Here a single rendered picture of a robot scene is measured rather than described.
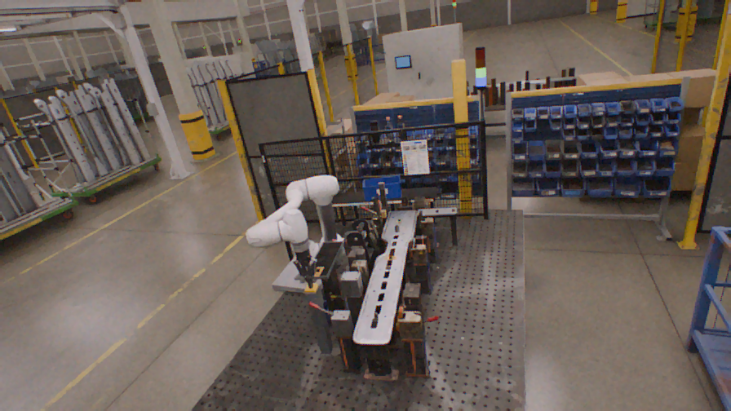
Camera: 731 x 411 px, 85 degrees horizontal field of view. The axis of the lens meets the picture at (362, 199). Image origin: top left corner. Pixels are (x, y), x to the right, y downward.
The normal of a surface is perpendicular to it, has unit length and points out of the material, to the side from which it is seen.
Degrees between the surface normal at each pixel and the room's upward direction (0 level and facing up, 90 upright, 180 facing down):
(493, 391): 0
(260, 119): 91
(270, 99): 89
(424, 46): 90
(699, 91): 90
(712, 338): 0
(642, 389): 0
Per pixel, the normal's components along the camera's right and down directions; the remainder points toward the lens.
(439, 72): -0.33, 0.44
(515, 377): -0.15, -0.90
